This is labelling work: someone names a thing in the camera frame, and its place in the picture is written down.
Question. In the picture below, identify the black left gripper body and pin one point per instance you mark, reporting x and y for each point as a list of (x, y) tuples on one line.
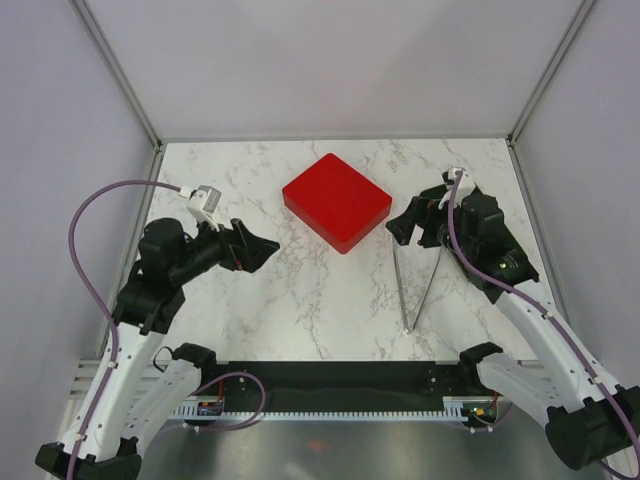
[(205, 252)]

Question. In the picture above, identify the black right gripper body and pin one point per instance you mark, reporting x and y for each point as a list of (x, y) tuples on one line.
[(445, 234)]

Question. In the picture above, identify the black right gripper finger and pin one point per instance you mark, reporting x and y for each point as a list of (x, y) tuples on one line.
[(401, 228), (422, 216)]

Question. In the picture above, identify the red box lid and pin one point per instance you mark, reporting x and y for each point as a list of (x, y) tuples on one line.
[(331, 178)]

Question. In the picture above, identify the metal tweezers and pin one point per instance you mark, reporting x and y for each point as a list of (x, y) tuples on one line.
[(415, 271)]

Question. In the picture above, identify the red chocolate box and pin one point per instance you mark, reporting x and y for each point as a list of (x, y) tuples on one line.
[(341, 224)]

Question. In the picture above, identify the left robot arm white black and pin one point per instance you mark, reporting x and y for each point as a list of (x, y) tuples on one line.
[(113, 429)]

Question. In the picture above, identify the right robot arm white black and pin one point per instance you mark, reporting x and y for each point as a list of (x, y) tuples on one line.
[(586, 414)]

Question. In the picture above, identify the dark green tray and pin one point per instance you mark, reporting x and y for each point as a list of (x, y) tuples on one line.
[(482, 235)]

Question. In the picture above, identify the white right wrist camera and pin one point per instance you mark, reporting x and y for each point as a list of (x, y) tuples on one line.
[(459, 184)]

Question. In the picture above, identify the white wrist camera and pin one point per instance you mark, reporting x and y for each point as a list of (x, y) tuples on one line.
[(202, 203), (459, 184)]

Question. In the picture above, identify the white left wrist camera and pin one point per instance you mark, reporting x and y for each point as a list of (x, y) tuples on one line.
[(202, 203)]

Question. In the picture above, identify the white slotted cable duct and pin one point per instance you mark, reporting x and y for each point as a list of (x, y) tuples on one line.
[(441, 410)]

